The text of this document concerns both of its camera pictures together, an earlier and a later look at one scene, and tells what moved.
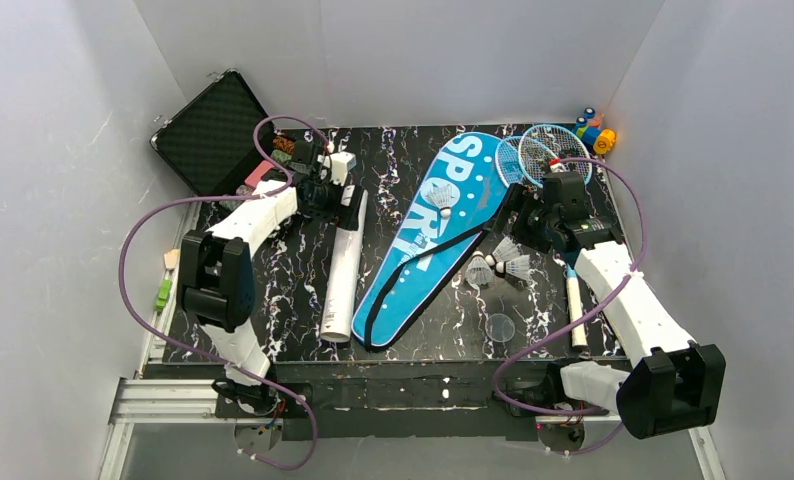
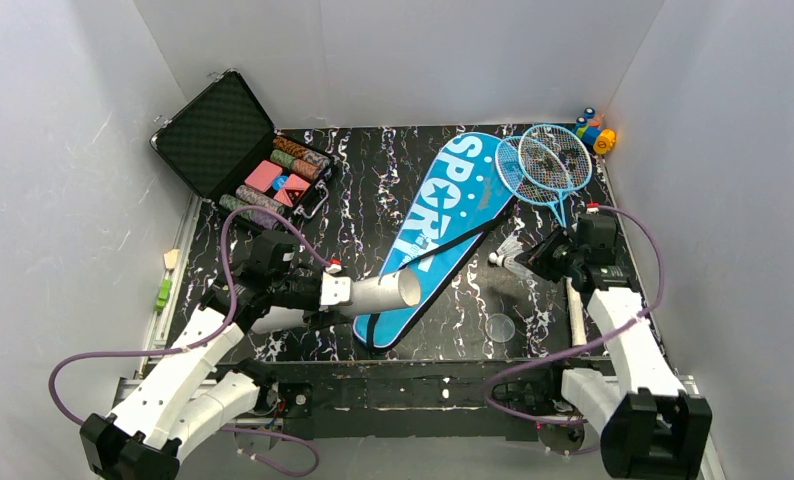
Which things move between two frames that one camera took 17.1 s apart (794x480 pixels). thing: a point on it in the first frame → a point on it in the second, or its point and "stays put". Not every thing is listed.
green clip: [163, 295] stays put
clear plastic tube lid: [500, 327] stays put
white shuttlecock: [507, 249] stays put
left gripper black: [355, 206] → [307, 291]
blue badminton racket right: [567, 150] stays put
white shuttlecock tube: [340, 294] → [387, 290]
